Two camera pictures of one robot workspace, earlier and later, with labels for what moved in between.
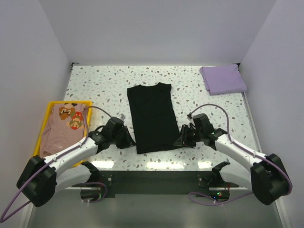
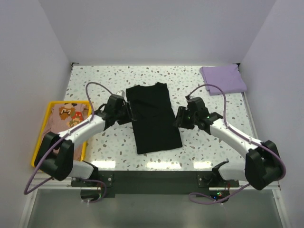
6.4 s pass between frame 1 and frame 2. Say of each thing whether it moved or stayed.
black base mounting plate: stayed
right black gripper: moved
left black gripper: moved
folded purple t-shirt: stayed
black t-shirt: stayed
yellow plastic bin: stayed
